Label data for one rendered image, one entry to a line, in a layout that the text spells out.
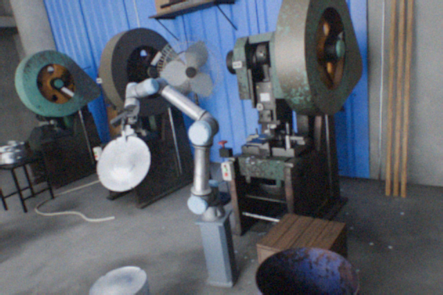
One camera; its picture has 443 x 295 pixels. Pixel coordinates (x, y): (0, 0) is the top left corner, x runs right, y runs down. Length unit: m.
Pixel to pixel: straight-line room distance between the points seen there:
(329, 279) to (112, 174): 1.17
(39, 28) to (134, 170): 5.48
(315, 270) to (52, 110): 3.85
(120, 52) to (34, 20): 3.89
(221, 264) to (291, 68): 1.25
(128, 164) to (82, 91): 3.34
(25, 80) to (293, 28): 3.44
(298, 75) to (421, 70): 1.60
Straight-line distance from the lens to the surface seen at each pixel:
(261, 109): 2.53
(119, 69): 3.24
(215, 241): 2.16
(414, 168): 3.63
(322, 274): 1.78
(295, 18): 2.06
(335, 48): 2.29
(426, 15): 3.40
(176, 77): 3.06
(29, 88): 4.70
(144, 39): 3.45
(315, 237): 2.05
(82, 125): 5.26
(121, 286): 1.96
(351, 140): 3.62
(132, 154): 1.79
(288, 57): 2.02
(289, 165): 2.34
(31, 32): 6.96
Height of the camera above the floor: 1.41
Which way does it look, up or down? 16 degrees down
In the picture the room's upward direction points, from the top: 8 degrees counter-clockwise
